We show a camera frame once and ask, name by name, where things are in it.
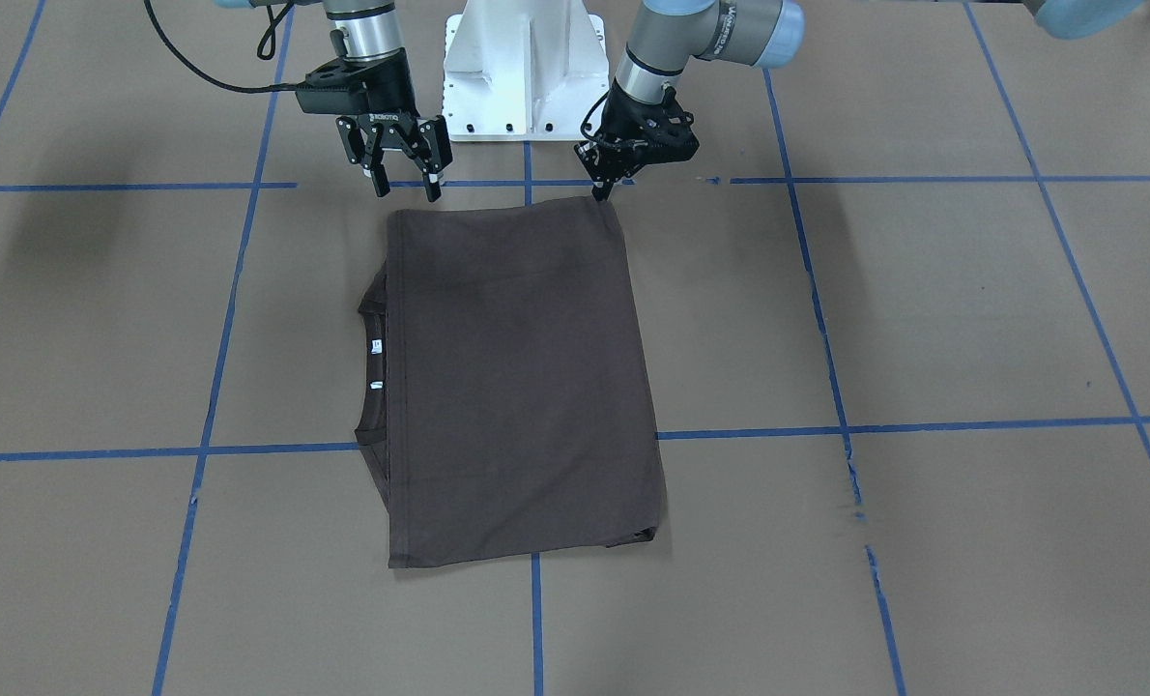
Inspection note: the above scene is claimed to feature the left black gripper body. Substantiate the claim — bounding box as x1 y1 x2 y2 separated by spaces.
575 84 700 179

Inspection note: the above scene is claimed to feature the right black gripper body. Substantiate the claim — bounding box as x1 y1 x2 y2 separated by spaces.
336 53 452 165

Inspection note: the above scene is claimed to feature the dark brown t-shirt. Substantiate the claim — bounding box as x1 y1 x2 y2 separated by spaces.
357 196 665 569

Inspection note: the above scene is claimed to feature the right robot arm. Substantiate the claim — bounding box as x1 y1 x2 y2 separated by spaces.
227 1 454 202

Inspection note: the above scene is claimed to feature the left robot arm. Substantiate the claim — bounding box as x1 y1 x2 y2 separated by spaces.
574 1 806 202

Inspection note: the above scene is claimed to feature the brown paper table cover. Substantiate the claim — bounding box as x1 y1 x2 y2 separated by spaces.
0 1 1150 695

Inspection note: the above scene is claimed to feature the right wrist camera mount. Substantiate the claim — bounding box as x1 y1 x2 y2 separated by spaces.
294 58 370 116

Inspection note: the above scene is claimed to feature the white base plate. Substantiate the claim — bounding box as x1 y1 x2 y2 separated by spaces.
442 1 610 142

